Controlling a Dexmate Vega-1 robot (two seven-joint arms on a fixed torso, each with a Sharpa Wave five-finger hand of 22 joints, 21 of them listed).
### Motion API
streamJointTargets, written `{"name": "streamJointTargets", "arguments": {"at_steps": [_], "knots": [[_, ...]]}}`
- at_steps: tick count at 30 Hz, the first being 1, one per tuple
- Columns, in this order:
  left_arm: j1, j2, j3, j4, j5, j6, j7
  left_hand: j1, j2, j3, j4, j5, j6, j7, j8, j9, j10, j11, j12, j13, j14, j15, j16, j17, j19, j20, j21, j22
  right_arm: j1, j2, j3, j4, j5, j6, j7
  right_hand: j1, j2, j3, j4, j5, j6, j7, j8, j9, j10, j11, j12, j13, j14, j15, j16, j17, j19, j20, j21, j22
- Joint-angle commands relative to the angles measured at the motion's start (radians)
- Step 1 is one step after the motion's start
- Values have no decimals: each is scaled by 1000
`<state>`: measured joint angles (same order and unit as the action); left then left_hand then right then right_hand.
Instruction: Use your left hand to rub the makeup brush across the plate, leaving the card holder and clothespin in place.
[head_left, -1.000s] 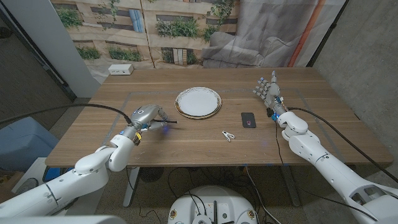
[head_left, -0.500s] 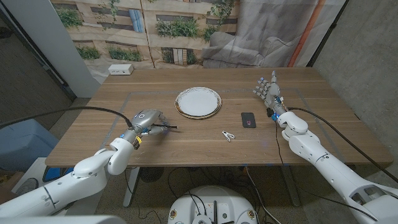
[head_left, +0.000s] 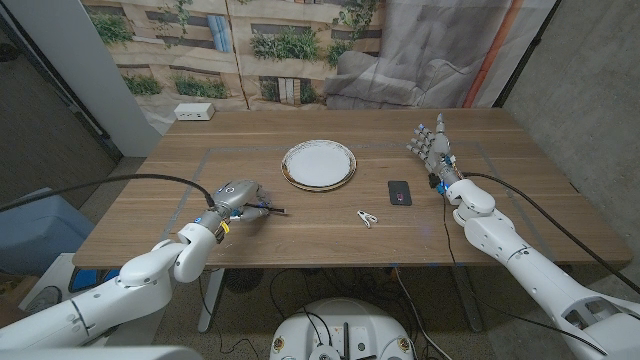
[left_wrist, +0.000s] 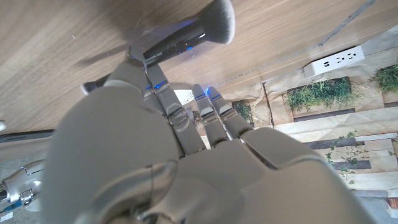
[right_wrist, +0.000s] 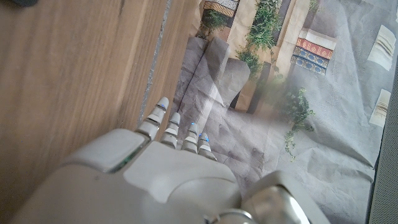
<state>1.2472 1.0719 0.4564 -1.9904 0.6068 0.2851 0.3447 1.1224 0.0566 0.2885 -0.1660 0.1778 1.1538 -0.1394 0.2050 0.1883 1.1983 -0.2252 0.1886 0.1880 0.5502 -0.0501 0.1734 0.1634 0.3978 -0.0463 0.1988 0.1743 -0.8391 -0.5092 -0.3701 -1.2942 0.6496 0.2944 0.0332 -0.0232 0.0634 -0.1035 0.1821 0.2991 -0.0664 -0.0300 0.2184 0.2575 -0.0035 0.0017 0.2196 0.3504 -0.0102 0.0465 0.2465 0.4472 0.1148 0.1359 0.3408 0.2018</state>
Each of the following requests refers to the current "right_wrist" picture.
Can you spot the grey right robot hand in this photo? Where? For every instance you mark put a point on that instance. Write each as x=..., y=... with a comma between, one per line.
x=155, y=186

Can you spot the printed backdrop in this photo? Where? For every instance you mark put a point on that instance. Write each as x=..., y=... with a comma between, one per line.
x=326, y=124

